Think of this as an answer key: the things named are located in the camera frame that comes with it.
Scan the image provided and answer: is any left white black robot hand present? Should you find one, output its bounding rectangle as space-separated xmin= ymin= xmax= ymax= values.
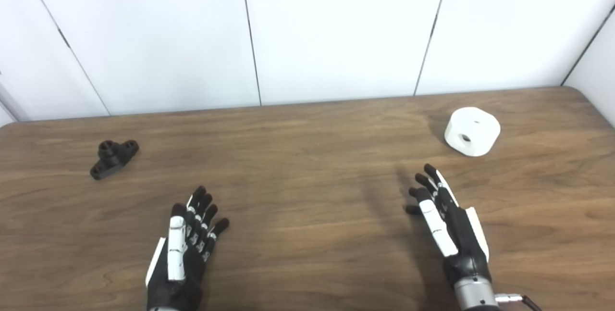
xmin=146 ymin=186 xmax=230 ymax=311

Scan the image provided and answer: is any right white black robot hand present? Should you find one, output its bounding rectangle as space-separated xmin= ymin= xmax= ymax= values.
xmin=406 ymin=163 xmax=493 ymax=288

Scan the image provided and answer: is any round white plastic piece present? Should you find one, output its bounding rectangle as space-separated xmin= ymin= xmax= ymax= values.
xmin=444 ymin=107 xmax=501 ymax=157

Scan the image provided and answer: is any black flanged holder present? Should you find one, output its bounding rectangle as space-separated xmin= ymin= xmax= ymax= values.
xmin=90 ymin=140 xmax=140 ymax=180

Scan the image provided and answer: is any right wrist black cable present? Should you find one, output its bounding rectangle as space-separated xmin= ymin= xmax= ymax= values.
xmin=495 ymin=293 xmax=543 ymax=311

